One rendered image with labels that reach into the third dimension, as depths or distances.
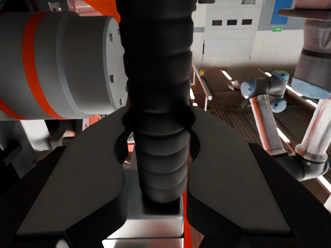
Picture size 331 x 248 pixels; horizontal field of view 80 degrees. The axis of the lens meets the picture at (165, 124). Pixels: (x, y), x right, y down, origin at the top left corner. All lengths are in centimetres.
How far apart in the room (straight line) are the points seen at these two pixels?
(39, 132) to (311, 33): 71
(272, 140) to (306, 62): 36
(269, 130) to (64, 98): 84
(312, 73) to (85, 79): 65
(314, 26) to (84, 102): 63
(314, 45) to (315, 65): 6
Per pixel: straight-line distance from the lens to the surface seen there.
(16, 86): 27
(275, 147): 96
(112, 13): 78
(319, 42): 73
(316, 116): 94
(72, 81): 25
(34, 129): 38
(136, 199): 16
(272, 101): 110
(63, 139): 42
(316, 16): 65
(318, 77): 75
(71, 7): 56
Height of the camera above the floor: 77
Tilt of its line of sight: 31 degrees up
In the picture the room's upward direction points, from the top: 178 degrees clockwise
